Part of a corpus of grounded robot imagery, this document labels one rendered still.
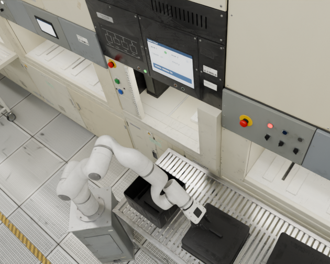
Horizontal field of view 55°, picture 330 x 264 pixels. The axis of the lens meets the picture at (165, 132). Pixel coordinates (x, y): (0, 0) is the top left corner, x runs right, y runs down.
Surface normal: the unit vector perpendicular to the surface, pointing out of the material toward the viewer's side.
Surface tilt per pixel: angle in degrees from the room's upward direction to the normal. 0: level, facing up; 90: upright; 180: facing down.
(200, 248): 0
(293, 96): 90
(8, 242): 0
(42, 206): 0
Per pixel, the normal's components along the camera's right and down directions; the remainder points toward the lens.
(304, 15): -0.62, 0.66
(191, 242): -0.12, -0.61
